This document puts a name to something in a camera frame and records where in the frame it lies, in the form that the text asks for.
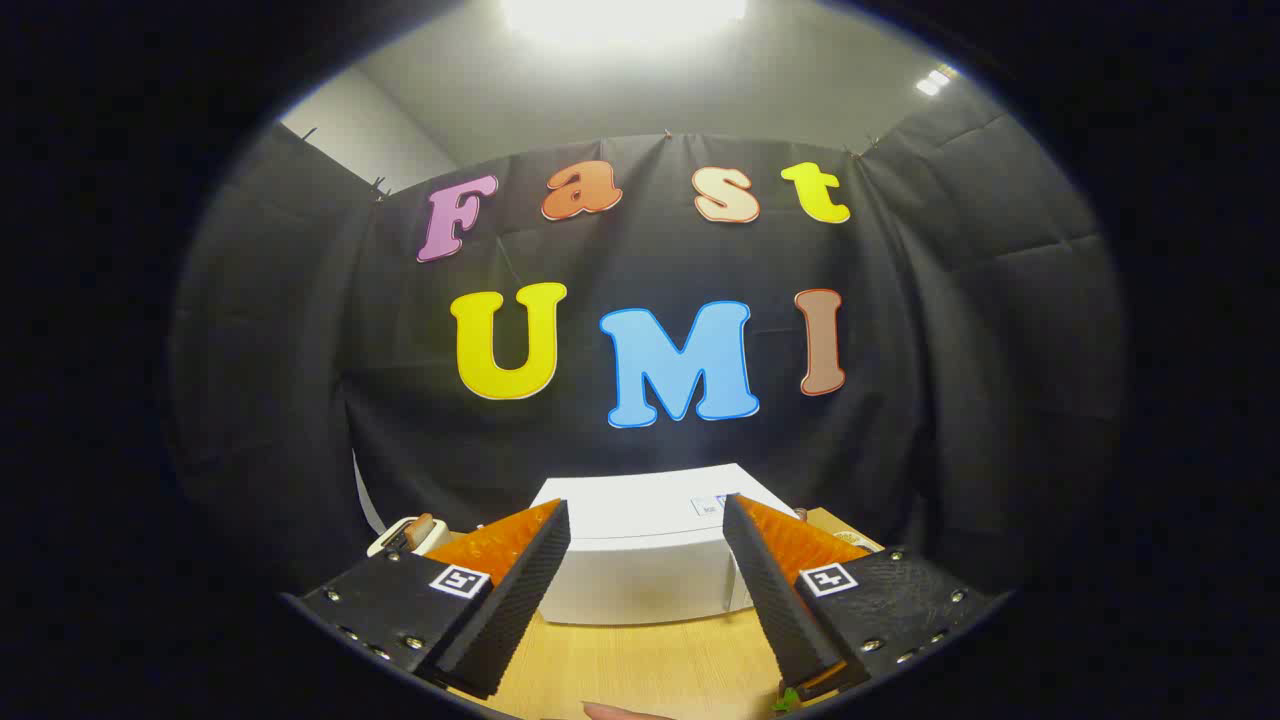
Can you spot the small ceiling light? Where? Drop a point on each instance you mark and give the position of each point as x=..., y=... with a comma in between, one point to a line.
x=935, y=80

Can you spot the white microwave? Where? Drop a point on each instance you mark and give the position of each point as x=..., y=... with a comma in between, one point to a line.
x=640, y=560

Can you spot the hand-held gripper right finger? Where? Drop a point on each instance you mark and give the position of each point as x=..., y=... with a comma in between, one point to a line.
x=775, y=590

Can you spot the brown sandwich with lettuce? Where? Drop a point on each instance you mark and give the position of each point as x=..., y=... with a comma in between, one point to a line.
x=786, y=700

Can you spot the large ceiling light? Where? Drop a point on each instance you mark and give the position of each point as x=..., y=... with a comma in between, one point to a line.
x=625, y=15

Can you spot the black backdrop cloth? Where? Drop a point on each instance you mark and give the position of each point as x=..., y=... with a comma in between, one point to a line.
x=900, y=400

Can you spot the toast slice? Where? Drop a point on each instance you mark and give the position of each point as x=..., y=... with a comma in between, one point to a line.
x=421, y=528

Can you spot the white toaster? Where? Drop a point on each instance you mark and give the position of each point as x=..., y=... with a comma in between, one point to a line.
x=392, y=538

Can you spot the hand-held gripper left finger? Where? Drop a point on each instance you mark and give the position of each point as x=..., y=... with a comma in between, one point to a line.
x=520, y=590

